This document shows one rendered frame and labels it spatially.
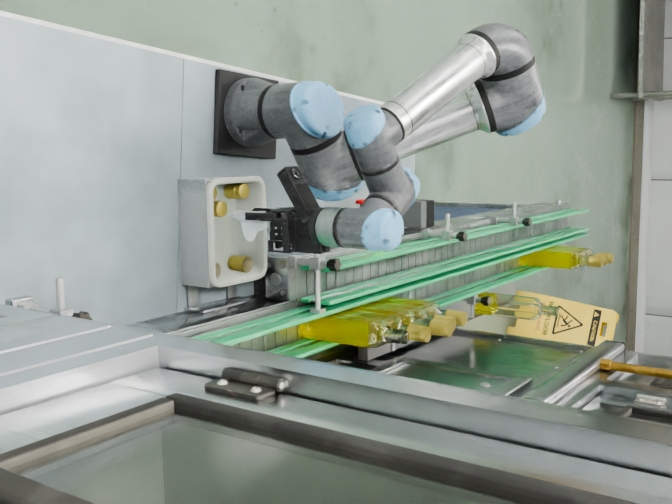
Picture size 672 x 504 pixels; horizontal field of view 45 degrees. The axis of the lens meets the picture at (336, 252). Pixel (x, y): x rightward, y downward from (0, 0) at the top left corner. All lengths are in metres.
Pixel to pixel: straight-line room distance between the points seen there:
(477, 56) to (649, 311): 6.22
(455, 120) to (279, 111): 0.37
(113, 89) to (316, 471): 1.17
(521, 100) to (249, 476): 1.31
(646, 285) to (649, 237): 0.43
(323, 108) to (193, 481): 1.23
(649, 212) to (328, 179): 6.04
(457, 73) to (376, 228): 0.35
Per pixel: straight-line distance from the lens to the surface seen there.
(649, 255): 7.62
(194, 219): 1.66
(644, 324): 7.72
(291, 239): 1.54
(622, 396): 1.95
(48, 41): 1.51
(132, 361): 0.73
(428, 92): 1.52
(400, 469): 0.51
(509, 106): 1.71
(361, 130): 1.42
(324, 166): 1.69
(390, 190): 1.48
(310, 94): 1.64
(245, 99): 1.74
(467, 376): 1.87
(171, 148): 1.67
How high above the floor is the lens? 1.97
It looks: 35 degrees down
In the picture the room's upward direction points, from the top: 95 degrees clockwise
